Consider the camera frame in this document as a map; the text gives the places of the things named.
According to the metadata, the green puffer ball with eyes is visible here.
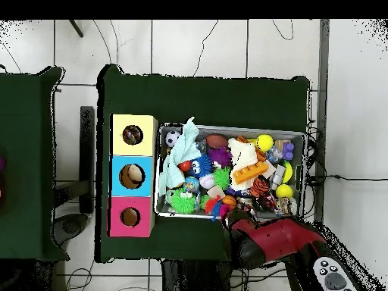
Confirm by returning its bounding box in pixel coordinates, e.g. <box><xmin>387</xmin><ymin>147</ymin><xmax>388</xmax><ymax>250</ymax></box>
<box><xmin>164</xmin><ymin>187</ymin><xmax>196</xmax><ymax>215</ymax></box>

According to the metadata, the yellow tennis ball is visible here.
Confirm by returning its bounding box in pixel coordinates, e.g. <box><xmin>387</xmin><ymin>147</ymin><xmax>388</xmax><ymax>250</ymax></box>
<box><xmin>255</xmin><ymin>133</ymin><xmax>274</xmax><ymax>152</ymax></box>

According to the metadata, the orange toy brick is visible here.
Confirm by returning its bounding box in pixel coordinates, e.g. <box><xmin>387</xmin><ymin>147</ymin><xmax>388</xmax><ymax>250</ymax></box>
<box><xmin>231</xmin><ymin>161</ymin><xmax>270</xmax><ymax>185</ymax></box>

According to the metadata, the black stand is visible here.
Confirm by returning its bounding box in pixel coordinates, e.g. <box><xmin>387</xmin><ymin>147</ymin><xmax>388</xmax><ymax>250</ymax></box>
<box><xmin>54</xmin><ymin>105</ymin><xmax>95</xmax><ymax>246</ymax></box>

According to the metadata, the shallow mesh bin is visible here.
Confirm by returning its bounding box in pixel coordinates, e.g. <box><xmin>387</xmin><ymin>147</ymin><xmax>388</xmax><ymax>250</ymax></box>
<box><xmin>152</xmin><ymin>122</ymin><xmax>307</xmax><ymax>224</ymax></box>

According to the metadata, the wooden box with three holes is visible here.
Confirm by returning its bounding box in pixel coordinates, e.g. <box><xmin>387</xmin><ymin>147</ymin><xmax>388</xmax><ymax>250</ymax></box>
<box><xmin>107</xmin><ymin>113</ymin><xmax>159</xmax><ymax>238</ymax></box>

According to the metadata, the multicolour spiky caterpillar toy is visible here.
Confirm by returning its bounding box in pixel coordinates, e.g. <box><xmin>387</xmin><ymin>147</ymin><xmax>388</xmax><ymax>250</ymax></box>
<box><xmin>199</xmin><ymin>193</ymin><xmax>236</xmax><ymax>222</ymax></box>

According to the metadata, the smooth yellow ball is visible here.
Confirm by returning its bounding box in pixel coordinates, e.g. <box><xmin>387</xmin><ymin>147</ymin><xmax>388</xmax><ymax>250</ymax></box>
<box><xmin>274</xmin><ymin>183</ymin><xmax>294</xmax><ymax>199</ymax></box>

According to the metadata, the brown toy football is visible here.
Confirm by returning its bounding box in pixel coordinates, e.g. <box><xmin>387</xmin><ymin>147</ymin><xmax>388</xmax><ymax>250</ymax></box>
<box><xmin>205</xmin><ymin>133</ymin><xmax>229</xmax><ymax>149</ymax></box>

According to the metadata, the cream yellow cloth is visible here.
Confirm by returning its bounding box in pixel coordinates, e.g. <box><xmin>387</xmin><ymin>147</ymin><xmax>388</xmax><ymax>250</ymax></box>
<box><xmin>227</xmin><ymin>137</ymin><xmax>258</xmax><ymax>192</ymax></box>

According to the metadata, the green spiky caterpillar toy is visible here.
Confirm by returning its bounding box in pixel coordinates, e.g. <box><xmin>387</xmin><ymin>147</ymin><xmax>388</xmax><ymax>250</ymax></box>
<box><xmin>211</xmin><ymin>167</ymin><xmax>231</xmax><ymax>191</ymax></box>

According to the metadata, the dark green side tablecloth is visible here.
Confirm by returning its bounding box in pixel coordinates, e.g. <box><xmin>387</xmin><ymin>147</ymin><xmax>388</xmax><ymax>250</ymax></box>
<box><xmin>0</xmin><ymin>66</ymin><xmax>70</xmax><ymax>262</ymax></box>

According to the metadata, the purple spiky toy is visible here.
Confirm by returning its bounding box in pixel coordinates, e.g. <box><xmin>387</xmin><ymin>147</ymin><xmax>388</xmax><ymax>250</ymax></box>
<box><xmin>208</xmin><ymin>146</ymin><xmax>233</xmax><ymax>167</ymax></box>

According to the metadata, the small soccer ball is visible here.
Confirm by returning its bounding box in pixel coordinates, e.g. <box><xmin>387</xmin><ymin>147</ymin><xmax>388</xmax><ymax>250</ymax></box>
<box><xmin>164</xmin><ymin>130</ymin><xmax>182</xmax><ymax>149</ymax></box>

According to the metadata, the mint green cloth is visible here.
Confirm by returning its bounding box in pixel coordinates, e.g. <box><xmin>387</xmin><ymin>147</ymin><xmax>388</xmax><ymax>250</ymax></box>
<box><xmin>157</xmin><ymin>116</ymin><xmax>202</xmax><ymax>195</ymax></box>

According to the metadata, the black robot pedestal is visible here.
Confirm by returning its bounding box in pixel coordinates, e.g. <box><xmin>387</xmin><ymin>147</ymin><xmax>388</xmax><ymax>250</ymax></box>
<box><xmin>160</xmin><ymin>259</ymin><xmax>234</xmax><ymax>291</ymax></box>

